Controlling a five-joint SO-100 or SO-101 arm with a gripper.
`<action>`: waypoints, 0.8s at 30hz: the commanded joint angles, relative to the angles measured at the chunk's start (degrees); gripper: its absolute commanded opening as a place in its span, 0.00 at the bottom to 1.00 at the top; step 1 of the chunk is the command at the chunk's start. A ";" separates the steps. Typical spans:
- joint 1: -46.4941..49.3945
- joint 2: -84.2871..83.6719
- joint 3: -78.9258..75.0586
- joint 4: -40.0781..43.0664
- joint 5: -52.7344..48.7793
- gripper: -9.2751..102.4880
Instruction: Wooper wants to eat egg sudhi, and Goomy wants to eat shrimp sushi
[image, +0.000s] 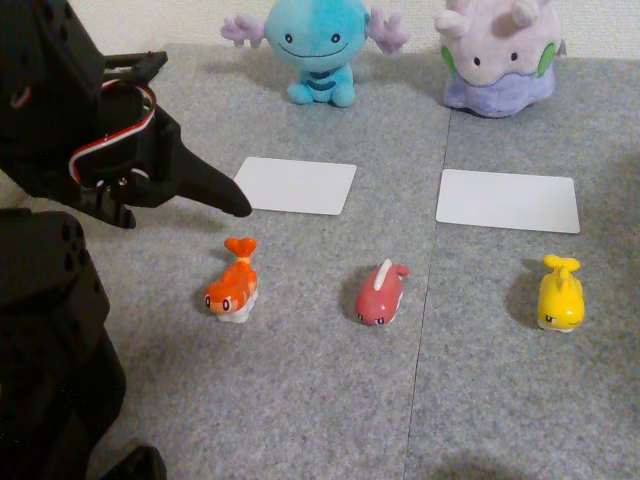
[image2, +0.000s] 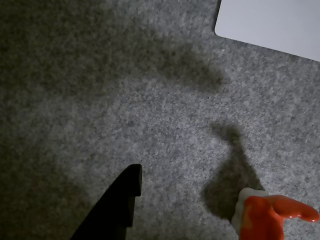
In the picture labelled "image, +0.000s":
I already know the yellow egg sushi toy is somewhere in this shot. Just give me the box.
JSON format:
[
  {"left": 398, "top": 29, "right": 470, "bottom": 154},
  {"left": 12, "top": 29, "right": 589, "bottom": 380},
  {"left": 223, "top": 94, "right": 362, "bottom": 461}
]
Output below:
[{"left": 536, "top": 254, "right": 586, "bottom": 334}]

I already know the orange shrimp sushi toy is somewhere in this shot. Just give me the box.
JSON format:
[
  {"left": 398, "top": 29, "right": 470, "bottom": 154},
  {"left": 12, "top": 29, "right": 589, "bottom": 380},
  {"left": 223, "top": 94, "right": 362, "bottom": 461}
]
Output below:
[{"left": 203, "top": 236, "right": 260, "bottom": 325}]

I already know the blue Wooper plush toy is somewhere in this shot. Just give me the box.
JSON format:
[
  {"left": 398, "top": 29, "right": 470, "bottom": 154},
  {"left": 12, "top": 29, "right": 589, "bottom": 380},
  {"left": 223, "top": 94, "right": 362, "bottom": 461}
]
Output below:
[{"left": 220, "top": 0, "right": 410, "bottom": 109}]

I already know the red tuna sushi toy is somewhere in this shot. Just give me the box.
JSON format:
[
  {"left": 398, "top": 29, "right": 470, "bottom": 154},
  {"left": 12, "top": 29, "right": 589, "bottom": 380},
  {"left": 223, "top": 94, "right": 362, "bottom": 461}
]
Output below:
[{"left": 354, "top": 258, "right": 411, "bottom": 327}]

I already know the lilac Goomy plush toy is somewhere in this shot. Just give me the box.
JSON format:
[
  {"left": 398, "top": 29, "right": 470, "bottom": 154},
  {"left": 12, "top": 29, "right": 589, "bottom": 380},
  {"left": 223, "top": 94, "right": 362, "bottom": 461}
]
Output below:
[{"left": 433, "top": 0, "right": 566, "bottom": 119}]

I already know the white rectangular card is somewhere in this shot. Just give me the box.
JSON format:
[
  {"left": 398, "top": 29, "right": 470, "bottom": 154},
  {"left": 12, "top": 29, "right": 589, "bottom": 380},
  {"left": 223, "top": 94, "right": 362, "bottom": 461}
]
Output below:
[
  {"left": 233, "top": 156, "right": 358, "bottom": 217},
  {"left": 435, "top": 168, "right": 581, "bottom": 235}
]

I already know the red white black servo wire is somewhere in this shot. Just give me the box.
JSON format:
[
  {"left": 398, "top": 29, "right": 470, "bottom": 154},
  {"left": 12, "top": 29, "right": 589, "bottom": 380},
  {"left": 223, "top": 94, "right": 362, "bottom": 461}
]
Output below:
[{"left": 68, "top": 82, "right": 159, "bottom": 187}]

